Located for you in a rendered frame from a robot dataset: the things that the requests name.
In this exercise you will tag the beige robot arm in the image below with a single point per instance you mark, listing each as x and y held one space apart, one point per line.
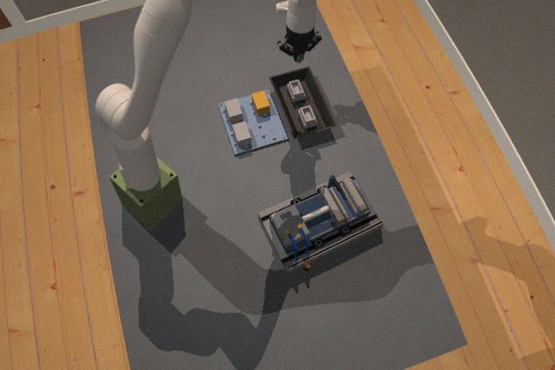
157 34

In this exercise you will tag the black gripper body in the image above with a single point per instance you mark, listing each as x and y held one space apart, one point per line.
292 37

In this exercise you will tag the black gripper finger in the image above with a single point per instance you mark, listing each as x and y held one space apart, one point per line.
314 41
291 51

